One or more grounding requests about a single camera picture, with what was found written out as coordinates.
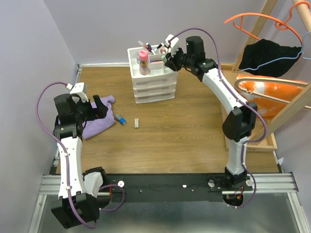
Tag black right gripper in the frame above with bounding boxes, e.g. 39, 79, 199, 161
164, 45, 193, 72

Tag green stapler remover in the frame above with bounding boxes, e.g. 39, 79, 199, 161
161, 55, 167, 62

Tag white eraser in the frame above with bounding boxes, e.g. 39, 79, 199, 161
134, 118, 139, 128

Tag white plastic drawer organizer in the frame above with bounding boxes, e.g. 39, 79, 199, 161
127, 46, 178, 104

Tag blue cap white marker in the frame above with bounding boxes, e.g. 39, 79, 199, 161
146, 43, 156, 55

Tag pink cap pencil tube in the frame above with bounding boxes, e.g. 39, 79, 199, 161
138, 50, 149, 75

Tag orange red pen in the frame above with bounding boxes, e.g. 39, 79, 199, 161
138, 40, 152, 52

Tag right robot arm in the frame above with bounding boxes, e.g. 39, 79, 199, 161
162, 34, 257, 190

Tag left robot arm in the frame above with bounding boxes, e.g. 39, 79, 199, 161
51, 94, 108, 229

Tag purple cloth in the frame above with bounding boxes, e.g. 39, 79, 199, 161
82, 95, 115, 139

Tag wooden hanger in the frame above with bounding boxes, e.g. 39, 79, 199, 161
234, 76, 308, 104

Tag black garment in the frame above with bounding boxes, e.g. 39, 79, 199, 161
238, 38, 303, 77

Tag orange white tie-dye garment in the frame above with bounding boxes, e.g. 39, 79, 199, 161
234, 74, 308, 120

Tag orange plastic hanger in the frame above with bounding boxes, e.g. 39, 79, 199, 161
224, 0, 311, 46

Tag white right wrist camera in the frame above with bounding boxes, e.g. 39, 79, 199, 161
164, 34, 180, 57

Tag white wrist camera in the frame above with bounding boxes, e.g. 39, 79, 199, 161
164, 34, 180, 57
66, 83, 89, 102

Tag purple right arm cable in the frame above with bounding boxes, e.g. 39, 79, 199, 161
170, 28, 268, 209

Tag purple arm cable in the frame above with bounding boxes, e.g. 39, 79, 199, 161
170, 28, 268, 209
35, 82, 126, 230

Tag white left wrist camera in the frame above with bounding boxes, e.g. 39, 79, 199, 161
66, 83, 89, 102

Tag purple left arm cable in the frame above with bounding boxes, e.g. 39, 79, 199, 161
35, 82, 126, 230

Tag light blue wire hanger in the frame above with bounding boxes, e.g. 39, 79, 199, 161
241, 30, 311, 72

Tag wooden clothes rack frame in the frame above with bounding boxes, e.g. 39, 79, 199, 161
230, 0, 311, 146

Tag aluminium frame rail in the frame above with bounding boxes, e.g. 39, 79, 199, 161
28, 172, 309, 233

